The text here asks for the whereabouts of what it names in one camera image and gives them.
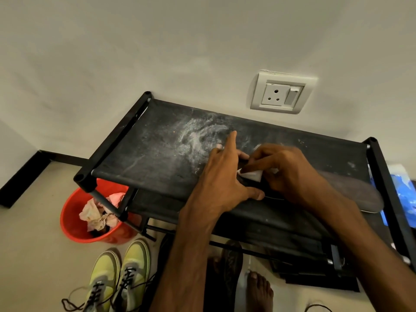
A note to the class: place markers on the black shoe with grey sole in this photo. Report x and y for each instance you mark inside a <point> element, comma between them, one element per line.
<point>352,193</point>

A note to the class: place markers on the person's right hand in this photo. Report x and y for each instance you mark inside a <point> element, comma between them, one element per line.
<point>292,175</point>

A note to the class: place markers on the white wall socket plate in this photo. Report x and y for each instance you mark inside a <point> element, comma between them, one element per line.
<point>282,93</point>

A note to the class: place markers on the red plastic bucket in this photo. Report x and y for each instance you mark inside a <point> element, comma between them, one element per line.
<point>74,225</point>

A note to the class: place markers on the person's right fingers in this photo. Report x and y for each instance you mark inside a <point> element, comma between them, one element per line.
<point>263,160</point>

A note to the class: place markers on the person's left forearm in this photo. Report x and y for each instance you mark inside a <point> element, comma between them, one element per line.
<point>183,266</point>

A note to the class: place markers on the person's left thumb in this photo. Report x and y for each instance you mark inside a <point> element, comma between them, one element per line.
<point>255,193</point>

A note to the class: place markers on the white wipe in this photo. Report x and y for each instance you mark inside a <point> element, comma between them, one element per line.
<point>253,175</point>

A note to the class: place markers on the person's right forearm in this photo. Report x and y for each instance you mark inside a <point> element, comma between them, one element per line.
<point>373,256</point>

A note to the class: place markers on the person's left hand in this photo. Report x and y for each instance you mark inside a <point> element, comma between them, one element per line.
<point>219,181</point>

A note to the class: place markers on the black fabric shoe rack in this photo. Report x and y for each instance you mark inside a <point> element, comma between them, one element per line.
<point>152,155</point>

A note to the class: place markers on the blue plastic bag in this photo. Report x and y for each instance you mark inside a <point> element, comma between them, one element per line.
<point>403,198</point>

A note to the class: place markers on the person's right foot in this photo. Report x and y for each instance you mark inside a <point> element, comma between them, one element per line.
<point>259,294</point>

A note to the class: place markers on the crumpled pink cloth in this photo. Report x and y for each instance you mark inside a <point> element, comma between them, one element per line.
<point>97,214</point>

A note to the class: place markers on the yellow-green sneaker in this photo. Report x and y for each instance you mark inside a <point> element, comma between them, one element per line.
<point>102,279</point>
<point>135,269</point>

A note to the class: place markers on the person's left middle finger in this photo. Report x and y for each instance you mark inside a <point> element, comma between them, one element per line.
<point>231,144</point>

